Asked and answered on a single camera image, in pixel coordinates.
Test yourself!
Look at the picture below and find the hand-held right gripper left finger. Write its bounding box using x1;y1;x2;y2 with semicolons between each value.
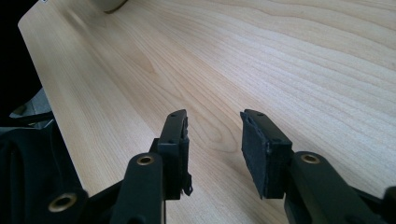
157;108;194;201

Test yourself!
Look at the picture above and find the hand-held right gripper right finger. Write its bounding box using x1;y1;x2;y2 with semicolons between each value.
240;108;294;201

